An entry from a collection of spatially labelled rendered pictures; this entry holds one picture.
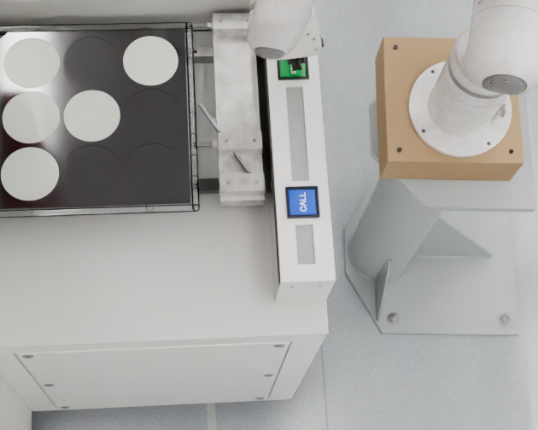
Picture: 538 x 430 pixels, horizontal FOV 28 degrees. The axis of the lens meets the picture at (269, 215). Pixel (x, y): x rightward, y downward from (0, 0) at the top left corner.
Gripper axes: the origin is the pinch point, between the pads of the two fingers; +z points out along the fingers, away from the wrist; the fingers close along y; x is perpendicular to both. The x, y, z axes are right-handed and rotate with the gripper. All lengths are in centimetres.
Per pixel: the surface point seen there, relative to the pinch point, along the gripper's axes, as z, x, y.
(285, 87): 2.7, -4.2, -2.5
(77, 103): 0.8, -3.6, -40.2
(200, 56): 10.5, 8.0, -19.1
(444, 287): 105, -17, 25
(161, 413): 91, -47, -48
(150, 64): 3.6, 4.0, -27.1
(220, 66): 8.2, 4.1, -14.9
